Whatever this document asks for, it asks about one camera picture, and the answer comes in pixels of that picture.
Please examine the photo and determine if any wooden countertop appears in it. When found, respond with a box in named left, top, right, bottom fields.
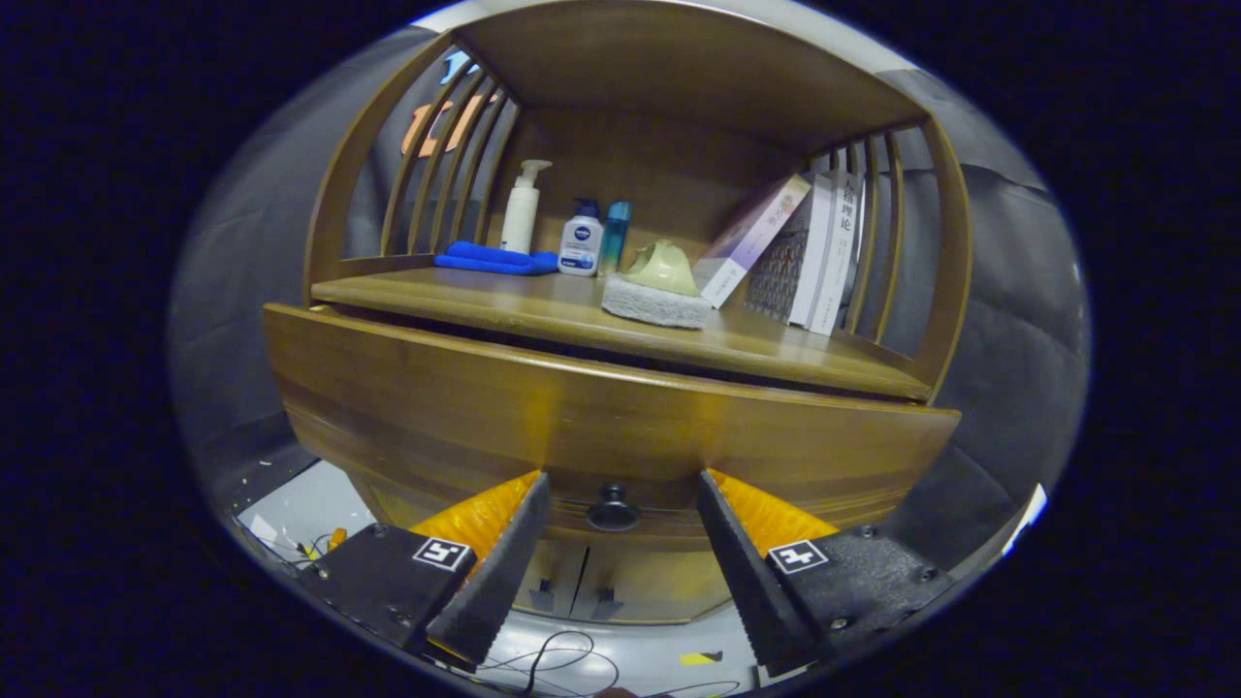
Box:
left=310, top=267, right=934, bottom=403

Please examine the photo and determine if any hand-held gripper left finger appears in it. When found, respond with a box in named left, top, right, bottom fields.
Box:
left=296, top=470, right=554, bottom=675

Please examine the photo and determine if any tangle of thin cables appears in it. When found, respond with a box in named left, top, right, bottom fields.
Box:
left=281, top=528, right=335, bottom=568

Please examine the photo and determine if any white pump bottle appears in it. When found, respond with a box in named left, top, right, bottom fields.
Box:
left=499, top=159, right=554, bottom=256

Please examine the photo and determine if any wooden drawer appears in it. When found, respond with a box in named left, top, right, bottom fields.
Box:
left=262, top=302, right=963, bottom=549

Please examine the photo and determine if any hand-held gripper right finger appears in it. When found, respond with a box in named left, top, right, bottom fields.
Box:
left=696, top=468, right=956, bottom=680

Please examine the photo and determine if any black cable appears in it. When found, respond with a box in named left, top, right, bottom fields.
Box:
left=475, top=628, right=743, bottom=698

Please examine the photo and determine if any white bottle with blue cap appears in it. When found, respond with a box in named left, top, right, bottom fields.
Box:
left=557, top=198, right=605, bottom=278

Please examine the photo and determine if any purple book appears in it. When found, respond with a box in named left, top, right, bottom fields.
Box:
left=692, top=173, right=813, bottom=310

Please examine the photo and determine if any white book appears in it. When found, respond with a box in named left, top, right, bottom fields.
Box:
left=808, top=173, right=866, bottom=338

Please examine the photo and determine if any patterned cover book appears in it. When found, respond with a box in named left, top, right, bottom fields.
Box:
left=742, top=173, right=837, bottom=328

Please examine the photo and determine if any white equipment case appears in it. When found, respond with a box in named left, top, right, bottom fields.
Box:
left=999, top=483, right=1048, bottom=558

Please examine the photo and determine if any wooden cabinet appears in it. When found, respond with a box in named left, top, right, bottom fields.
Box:
left=302, top=0, right=973, bottom=626

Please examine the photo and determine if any green handled scrub sponge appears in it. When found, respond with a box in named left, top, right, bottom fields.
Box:
left=600, top=238, right=715, bottom=331

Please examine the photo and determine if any clear blue bottle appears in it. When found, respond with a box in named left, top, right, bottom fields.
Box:
left=597, top=201, right=633, bottom=277

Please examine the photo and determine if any blue folded cloth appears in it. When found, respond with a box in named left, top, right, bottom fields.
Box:
left=432, top=240, right=560, bottom=277

